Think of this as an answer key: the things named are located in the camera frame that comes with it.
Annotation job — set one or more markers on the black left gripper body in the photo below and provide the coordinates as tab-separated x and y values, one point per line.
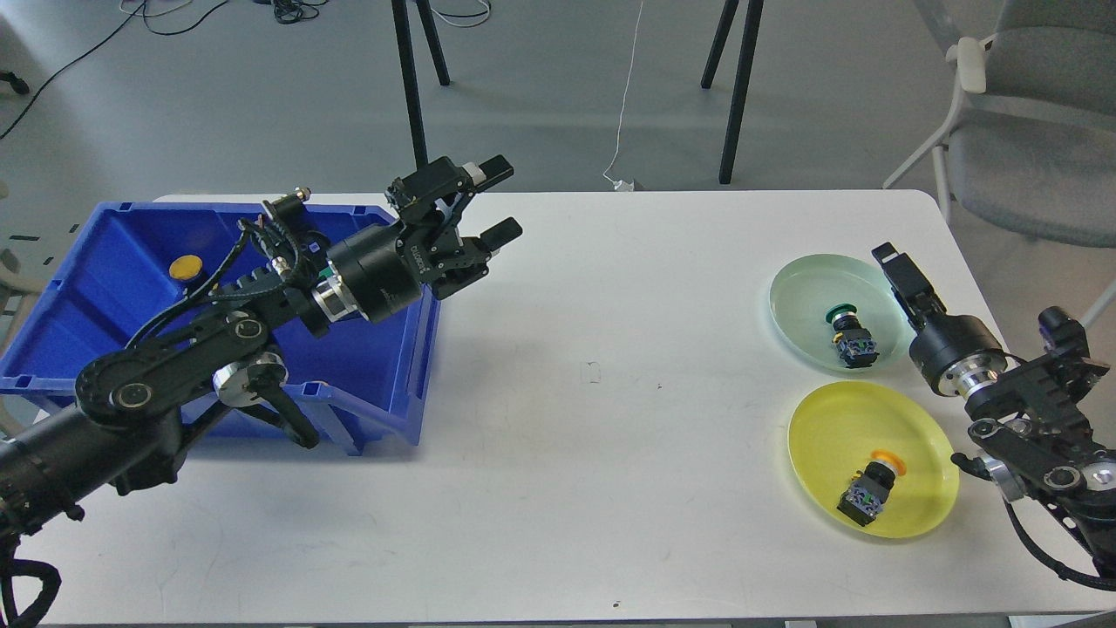
381	270

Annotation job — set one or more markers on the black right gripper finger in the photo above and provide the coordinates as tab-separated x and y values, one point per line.
912	290

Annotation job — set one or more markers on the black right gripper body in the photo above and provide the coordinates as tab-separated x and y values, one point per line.
956	354

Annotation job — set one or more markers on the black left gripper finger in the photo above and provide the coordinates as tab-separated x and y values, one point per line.
470	262
436	194

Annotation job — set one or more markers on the green push button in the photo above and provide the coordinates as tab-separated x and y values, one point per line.
853	343

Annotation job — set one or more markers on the yellow push button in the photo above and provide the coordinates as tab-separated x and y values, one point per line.
869	490
188	269

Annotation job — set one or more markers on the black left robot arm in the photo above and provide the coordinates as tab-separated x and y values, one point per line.
139	410

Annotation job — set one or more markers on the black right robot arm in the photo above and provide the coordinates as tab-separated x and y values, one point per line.
1033	439

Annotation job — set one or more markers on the light green plate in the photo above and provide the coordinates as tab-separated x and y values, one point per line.
802	292

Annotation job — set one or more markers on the yellow plate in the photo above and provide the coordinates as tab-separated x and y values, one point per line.
834	429

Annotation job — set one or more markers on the grey office chair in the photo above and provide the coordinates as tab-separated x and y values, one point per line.
1027	143

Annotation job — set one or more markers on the blue plastic bin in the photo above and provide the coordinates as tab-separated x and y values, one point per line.
357	383

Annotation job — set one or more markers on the black tripod legs right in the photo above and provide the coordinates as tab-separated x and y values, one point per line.
752	19

